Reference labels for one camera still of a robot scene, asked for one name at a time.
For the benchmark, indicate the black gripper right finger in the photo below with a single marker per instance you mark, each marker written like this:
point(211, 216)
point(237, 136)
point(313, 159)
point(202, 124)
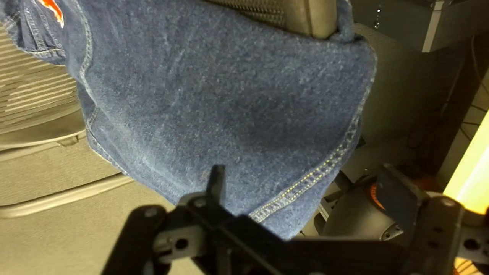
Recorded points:
point(435, 228)

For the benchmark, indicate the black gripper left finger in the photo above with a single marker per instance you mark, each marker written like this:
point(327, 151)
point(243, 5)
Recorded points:
point(153, 238)

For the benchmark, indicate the blue denim jacket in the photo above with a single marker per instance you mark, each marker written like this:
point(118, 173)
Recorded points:
point(170, 89)

